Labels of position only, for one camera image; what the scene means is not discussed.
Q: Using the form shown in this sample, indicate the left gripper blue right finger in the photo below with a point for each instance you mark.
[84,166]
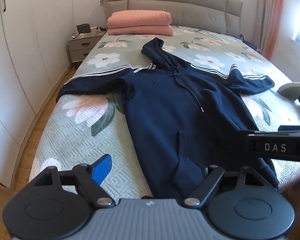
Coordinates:
[196,171]

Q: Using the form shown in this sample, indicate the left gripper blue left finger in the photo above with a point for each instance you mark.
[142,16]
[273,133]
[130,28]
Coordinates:
[101,168]

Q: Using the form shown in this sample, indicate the navy blue striped hoodie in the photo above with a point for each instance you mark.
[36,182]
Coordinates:
[179,110]

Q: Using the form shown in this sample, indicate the green sneaker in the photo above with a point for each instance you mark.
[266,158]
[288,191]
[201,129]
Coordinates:
[291,91]

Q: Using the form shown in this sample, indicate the beige two-drawer nightstand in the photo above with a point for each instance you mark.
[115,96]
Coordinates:
[80,45]

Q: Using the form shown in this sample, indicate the white mug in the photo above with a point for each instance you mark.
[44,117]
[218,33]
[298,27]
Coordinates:
[94,30]

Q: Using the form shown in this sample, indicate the folded pink quilt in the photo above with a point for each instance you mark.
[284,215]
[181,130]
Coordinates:
[148,22]

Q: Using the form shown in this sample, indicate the orange and beige curtain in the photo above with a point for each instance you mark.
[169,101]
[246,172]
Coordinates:
[271,23]

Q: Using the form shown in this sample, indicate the white built-in wardrobe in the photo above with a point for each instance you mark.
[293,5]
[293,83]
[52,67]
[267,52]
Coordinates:
[33,59]

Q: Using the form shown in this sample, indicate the beige padded headboard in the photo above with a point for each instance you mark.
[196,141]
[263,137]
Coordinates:
[219,16]

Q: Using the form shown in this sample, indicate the dark picture frame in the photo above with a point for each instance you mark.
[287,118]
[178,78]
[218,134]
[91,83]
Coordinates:
[83,28]

